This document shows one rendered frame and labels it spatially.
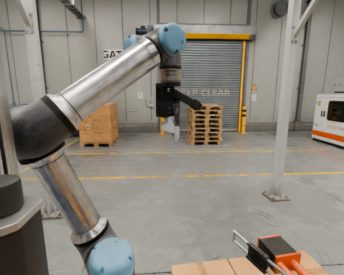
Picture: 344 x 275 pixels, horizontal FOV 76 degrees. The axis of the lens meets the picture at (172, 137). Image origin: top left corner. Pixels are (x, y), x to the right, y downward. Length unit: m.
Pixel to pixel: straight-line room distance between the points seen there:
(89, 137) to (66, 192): 6.83
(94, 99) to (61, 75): 10.04
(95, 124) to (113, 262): 6.81
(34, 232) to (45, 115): 0.22
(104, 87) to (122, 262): 0.44
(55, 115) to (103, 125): 6.82
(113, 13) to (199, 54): 3.78
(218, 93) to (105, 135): 5.20
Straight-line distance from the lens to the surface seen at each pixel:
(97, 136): 7.42
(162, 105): 0.75
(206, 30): 9.75
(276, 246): 0.73
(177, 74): 0.76
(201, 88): 9.81
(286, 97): 3.77
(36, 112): 0.50
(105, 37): 10.20
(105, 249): 0.70
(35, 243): 0.39
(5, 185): 0.35
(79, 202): 0.70
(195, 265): 1.73
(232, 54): 10.24
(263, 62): 10.81
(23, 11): 3.30
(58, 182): 0.66
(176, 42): 0.59
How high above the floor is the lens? 1.68
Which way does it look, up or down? 11 degrees down
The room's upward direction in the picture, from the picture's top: straight up
